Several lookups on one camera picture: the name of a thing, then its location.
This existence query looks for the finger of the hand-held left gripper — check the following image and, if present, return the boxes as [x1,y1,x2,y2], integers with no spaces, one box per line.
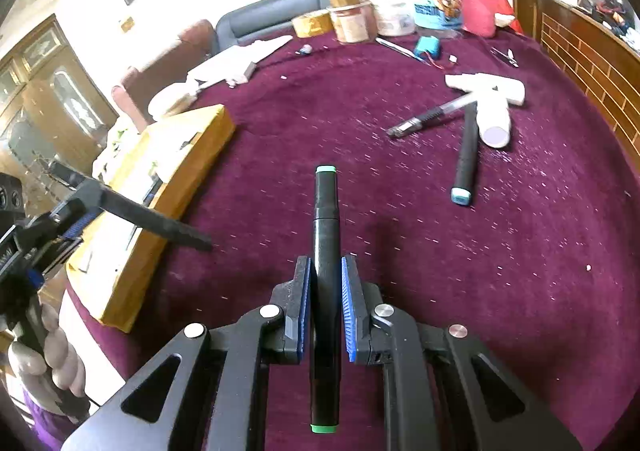
[30,178,103,252]
[27,237,85,289]

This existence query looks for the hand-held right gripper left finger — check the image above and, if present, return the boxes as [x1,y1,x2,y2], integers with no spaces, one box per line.
[60,256,313,451]

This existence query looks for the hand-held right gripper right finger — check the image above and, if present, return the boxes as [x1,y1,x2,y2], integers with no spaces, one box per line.
[341,253,583,451]

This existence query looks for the black marker with green caps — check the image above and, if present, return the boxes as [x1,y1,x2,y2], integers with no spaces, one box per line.
[309,165,343,433]

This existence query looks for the black ribbed stick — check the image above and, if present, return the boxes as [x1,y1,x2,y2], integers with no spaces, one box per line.
[47,160,214,253]

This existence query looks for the yellow cardboard box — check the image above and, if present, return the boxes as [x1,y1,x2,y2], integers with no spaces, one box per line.
[66,104,237,333]

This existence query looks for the person's left forearm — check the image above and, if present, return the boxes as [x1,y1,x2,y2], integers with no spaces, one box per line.
[20,388,81,451]

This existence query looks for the person's left hand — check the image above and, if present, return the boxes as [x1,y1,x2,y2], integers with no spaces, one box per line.
[7,303,92,419]

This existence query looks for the green patterned cloth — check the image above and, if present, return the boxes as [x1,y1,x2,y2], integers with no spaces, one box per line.
[92,126,132,182]

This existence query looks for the wooden glass-door cabinet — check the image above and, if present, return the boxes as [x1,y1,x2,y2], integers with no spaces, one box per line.
[0,14,121,212]

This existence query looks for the white round bowl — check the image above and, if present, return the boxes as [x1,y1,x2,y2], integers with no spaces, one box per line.
[148,81,198,121]

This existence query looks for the brown armchair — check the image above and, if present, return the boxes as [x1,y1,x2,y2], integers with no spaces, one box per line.
[111,20,217,132]

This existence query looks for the black marker with teal cap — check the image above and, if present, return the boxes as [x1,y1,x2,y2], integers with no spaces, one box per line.
[450,104,482,207]

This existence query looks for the clear pen with black grip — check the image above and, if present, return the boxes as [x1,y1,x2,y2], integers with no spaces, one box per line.
[387,98,478,139]

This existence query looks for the white foam sheets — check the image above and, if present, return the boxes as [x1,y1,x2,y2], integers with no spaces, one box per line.
[187,35,293,88]

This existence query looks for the grey sofa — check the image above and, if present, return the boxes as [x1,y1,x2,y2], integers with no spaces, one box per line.
[215,0,331,49]

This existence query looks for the blue battery pack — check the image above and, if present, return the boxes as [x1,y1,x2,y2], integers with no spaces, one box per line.
[414,36,458,67]

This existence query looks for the clear jar with brown contents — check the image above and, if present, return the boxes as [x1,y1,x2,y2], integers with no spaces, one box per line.
[328,1,378,44]

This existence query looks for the small metal scissors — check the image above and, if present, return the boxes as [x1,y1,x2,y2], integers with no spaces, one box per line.
[491,47,520,68]

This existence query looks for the blue cartoon bucket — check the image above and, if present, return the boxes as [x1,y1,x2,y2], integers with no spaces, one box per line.
[412,0,463,32]

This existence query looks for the wooden sideboard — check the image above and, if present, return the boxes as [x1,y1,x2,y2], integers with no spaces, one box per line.
[520,0,640,159]

